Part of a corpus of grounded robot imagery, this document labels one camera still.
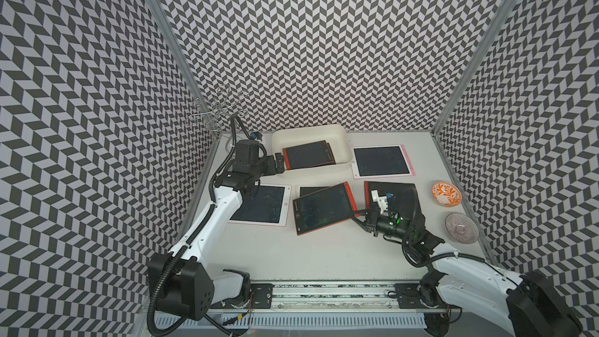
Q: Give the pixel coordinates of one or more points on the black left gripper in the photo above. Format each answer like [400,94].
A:
[271,168]

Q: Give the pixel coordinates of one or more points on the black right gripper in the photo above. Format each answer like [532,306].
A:
[367,225]

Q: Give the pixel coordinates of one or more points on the pink writing tablet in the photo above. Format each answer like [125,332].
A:
[269,207]
[381,162]

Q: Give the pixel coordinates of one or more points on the red writing tablet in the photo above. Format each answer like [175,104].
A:
[324,208]
[311,155]

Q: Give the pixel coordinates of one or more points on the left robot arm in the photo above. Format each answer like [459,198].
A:
[180,287]

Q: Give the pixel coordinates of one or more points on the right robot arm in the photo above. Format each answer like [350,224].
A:
[521,304]

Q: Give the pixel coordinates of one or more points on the white plastic storage box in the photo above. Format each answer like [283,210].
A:
[334,134]

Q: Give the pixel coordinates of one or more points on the orange patterned bowl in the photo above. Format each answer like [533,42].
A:
[446,194]

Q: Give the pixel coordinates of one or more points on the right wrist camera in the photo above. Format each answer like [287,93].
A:
[381,200]

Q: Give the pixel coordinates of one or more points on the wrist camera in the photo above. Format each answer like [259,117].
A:
[257,136]
[381,200]

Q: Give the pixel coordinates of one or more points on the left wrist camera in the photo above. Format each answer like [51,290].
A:
[257,136]

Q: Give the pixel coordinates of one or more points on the chrome wire stand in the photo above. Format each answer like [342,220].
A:
[214,114]

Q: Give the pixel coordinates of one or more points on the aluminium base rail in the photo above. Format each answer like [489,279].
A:
[348,305]

